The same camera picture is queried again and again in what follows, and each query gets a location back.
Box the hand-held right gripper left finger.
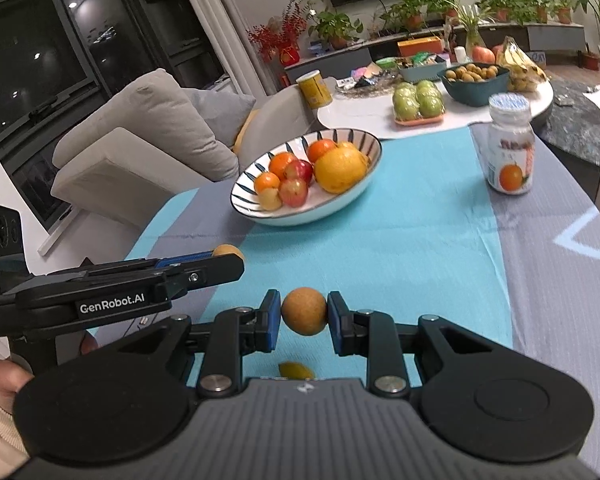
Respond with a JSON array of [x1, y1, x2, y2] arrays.
[[115, 289, 282, 398]]

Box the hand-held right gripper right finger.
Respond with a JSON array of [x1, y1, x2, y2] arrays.
[[327, 290, 486, 400]]

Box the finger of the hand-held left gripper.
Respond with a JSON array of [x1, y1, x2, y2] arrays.
[[152, 253, 245, 305], [155, 253, 217, 269]]

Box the white striped bowl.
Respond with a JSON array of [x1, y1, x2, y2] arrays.
[[230, 128, 383, 226]]

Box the red yellow apple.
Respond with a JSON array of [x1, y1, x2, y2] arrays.
[[279, 178, 310, 208]]

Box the small dark red apple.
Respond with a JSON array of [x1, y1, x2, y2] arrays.
[[284, 159, 314, 184]]

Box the large yellow grapefruit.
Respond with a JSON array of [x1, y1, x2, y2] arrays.
[[314, 146, 370, 195]]

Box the person's left hand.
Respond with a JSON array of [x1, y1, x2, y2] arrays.
[[0, 334, 100, 397]]

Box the small yellow green lime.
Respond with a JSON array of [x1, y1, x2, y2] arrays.
[[278, 361, 315, 380]]

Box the blue grey striped tablecloth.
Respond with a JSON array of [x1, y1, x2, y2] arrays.
[[87, 125, 600, 480]]

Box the beige sofa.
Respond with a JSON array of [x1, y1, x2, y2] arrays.
[[50, 69, 316, 221]]

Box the grey pillow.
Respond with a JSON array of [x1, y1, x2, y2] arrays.
[[185, 87, 257, 148]]

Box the yellow can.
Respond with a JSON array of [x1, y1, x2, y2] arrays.
[[296, 71, 331, 109]]

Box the white round table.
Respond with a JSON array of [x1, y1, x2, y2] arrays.
[[317, 77, 555, 140]]

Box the dark framed window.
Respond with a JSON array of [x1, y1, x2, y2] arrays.
[[0, 0, 231, 241]]

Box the pack of green apples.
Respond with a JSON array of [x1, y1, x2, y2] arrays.
[[391, 80, 446, 127]]

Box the pile of snack packets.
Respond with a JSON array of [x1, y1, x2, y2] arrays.
[[336, 67, 401, 96]]

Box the red flower plant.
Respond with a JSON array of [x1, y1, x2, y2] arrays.
[[247, 2, 316, 66]]

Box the white bottle with orange label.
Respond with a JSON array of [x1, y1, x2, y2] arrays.
[[486, 93, 536, 196]]

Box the white curtain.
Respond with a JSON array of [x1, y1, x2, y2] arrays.
[[172, 0, 281, 98]]

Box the teal tray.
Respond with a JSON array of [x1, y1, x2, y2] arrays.
[[399, 62, 448, 83]]

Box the teal bowl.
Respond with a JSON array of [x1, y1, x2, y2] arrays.
[[437, 62, 511, 107]]

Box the green potted plant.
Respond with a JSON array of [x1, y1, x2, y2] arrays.
[[480, 0, 523, 23], [427, 0, 466, 21], [310, 10, 363, 51], [382, 0, 431, 32], [550, 0, 578, 25], [522, 0, 553, 25]]

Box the pile of longans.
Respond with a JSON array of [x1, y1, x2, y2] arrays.
[[444, 62, 503, 82]]

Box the orange box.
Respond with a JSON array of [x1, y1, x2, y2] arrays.
[[397, 37, 443, 58]]

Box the dark marble table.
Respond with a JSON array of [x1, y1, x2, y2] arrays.
[[535, 77, 600, 178]]

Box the bunch of bananas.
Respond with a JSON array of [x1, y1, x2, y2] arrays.
[[495, 36, 550, 93]]

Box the green stalk plant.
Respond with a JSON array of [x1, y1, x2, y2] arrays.
[[455, 5, 496, 51]]

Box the grey television cabinet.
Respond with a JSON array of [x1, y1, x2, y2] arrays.
[[282, 22, 586, 86]]

